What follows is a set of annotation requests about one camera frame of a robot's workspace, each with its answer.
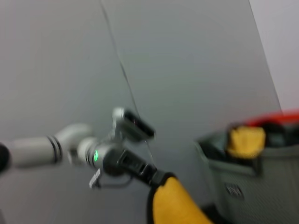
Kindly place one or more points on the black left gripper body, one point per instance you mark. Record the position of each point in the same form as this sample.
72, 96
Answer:
119, 163

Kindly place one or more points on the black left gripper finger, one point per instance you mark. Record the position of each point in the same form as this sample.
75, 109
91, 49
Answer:
156, 177

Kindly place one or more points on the yellow and grey towel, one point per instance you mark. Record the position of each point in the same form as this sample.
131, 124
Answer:
172, 205

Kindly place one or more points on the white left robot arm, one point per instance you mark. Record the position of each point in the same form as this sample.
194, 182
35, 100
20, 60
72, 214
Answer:
35, 151

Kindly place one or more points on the yellow folded towel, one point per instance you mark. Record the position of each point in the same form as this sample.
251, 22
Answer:
245, 142

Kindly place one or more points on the grey perforated storage box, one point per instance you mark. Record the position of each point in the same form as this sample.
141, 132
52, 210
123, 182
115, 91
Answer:
268, 186

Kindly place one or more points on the dark folded cloth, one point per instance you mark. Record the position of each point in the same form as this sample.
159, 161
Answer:
280, 137

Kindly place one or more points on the red cloth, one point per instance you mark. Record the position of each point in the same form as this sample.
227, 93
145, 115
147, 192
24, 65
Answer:
275, 117

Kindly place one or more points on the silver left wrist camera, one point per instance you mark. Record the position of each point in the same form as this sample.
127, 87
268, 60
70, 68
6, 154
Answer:
130, 128

